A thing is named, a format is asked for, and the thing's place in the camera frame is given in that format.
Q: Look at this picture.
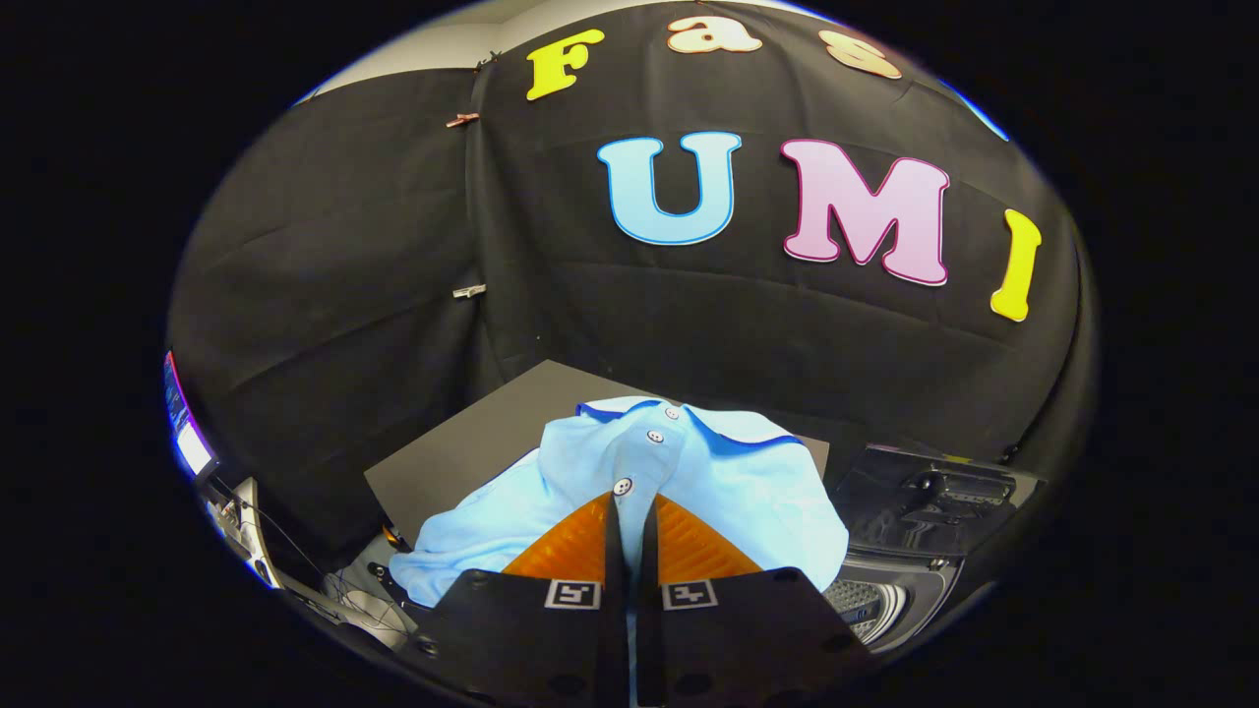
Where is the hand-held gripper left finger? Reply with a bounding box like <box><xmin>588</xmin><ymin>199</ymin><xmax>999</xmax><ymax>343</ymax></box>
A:
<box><xmin>413</xmin><ymin>492</ymin><xmax>630</xmax><ymax>708</ymax></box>

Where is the lit computer monitor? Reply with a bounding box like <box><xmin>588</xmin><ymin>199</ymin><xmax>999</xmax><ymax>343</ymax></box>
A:
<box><xmin>161</xmin><ymin>349</ymin><xmax>221</xmax><ymax>483</ymax></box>

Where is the grey washing machine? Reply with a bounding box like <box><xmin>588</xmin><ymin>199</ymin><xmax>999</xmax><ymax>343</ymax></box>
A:
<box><xmin>818</xmin><ymin>442</ymin><xmax>1046</xmax><ymax>652</ymax></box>

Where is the light blue polo shirt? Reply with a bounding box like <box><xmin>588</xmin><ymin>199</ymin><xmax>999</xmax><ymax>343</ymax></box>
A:
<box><xmin>389</xmin><ymin>395</ymin><xmax>850</xmax><ymax>609</ymax></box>

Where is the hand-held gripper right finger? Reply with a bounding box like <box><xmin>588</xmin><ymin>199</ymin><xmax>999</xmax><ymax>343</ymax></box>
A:
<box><xmin>634</xmin><ymin>492</ymin><xmax>878</xmax><ymax>708</ymax></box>

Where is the white stand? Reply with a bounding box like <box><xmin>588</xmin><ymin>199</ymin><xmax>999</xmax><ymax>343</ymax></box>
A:
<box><xmin>202</xmin><ymin>476</ymin><xmax>288</xmax><ymax>591</ymax></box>

